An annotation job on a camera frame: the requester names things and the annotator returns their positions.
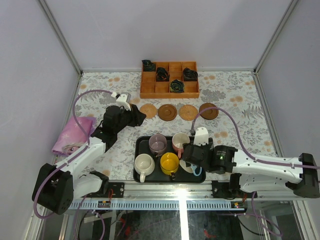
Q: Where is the light blue cup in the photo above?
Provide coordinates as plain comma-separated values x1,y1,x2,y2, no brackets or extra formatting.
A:
179,159,202,177

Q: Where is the dark wooden coaster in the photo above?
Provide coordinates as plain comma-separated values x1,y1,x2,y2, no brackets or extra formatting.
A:
157,104,177,122
199,102,219,120

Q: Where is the pink cup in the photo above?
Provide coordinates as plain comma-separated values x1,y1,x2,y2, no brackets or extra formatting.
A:
172,132,190,159

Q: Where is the woven rattan coaster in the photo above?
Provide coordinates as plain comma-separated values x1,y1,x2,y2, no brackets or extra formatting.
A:
179,104,198,121
139,103,157,119

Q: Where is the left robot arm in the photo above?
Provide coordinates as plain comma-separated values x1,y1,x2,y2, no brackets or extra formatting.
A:
32,104,147,215

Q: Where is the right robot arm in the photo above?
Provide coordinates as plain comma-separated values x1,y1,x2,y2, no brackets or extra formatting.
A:
182,143,320,199

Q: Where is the purple cup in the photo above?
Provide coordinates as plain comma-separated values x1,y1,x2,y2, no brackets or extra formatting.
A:
148,133,167,157

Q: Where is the white cup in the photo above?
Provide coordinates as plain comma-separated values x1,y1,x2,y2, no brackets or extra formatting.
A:
134,153,155,183

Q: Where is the yellow cup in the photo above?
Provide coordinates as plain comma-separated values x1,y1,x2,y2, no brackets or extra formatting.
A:
160,152,180,181

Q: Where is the wooden compartment tray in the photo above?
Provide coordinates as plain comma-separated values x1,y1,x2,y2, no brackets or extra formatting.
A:
140,61,200,99

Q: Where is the pink patterned cloth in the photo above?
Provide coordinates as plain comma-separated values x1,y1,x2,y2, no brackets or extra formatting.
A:
51,116,96,156

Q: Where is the rolled dark cloth orange pattern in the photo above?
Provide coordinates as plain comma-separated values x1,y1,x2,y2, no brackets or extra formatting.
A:
155,67,170,82

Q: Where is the black serving tray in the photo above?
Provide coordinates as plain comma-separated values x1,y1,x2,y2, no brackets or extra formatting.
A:
134,136,206,184

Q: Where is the rolled dark cloth green floral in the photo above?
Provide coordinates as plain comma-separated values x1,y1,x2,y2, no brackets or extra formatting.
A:
169,79,185,94

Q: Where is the rolled dark cloth back-left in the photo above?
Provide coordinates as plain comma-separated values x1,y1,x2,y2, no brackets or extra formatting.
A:
141,59,156,72

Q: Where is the rolled dark cloth right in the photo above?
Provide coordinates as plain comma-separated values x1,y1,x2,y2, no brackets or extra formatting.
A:
182,67,198,82

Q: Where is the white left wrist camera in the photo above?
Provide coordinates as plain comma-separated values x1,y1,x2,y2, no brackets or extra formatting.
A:
111,91,131,111

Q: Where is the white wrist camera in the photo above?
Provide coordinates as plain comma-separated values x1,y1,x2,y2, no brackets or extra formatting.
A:
193,127,209,146
111,91,131,111

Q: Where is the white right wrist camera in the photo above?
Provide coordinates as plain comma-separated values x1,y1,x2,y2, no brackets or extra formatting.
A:
193,127,209,146

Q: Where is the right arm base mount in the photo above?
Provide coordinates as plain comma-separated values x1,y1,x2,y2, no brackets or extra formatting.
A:
211,173,253,200

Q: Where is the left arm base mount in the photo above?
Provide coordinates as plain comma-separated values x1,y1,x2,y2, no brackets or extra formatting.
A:
87,171,125,199

